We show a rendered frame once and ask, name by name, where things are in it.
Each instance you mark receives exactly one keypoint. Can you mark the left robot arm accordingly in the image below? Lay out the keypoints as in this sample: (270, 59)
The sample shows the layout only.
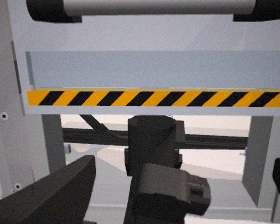
(162, 189)

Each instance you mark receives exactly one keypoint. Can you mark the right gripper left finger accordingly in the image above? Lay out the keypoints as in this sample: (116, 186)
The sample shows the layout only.
(61, 197)

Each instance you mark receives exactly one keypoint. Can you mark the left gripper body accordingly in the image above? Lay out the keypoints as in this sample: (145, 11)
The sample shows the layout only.
(138, 221)

